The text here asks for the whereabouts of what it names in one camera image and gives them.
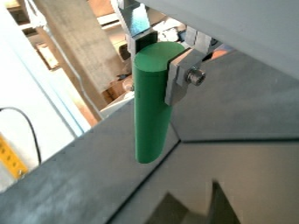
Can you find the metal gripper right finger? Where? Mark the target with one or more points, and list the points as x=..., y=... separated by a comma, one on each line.
x=184, y=69

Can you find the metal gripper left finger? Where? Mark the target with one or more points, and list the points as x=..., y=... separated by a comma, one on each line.
x=132, y=17

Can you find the green oval cylinder peg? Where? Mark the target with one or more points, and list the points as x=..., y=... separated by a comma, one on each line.
x=152, y=113

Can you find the yellow perforated bracket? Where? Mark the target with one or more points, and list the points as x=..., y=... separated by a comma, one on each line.
x=9, y=159

